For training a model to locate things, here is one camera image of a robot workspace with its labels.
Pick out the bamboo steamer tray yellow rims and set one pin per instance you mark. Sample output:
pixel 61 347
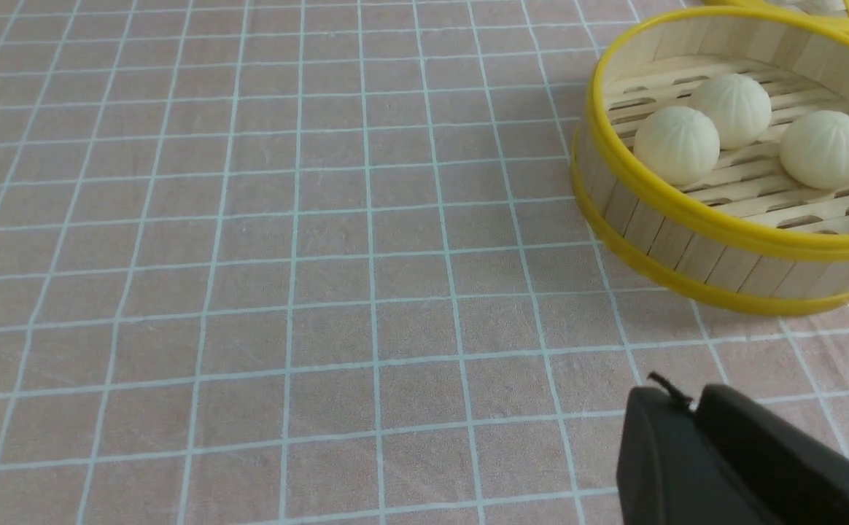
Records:
pixel 747 236

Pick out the white steamed bun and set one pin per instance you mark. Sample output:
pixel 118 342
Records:
pixel 814 150
pixel 739 107
pixel 677 143

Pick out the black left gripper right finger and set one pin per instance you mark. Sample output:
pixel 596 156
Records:
pixel 798 478

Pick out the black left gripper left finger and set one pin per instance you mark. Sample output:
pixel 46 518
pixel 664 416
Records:
pixel 668 472

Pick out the pink checkered tablecloth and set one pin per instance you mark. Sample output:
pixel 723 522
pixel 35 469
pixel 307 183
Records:
pixel 320 262

